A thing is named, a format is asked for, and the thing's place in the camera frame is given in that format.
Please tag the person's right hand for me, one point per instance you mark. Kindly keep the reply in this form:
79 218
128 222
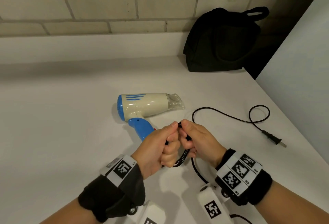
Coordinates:
203 144

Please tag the person's left hand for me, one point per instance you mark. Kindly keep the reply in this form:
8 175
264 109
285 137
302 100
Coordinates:
154 149

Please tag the white and blue hair dryer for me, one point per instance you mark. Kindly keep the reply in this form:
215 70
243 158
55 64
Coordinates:
144 104

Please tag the black fabric bag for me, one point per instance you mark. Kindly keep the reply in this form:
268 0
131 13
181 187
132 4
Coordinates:
218 44

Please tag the person's left forearm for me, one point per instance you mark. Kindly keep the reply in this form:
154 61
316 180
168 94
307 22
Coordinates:
74 214

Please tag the person's right forearm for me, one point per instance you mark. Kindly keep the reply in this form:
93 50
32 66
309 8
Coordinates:
290 205

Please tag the black wristband with marker tags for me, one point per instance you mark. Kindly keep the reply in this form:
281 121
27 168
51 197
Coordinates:
108 198
259 187

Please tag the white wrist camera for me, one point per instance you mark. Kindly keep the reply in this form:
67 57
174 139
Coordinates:
154 213
213 208

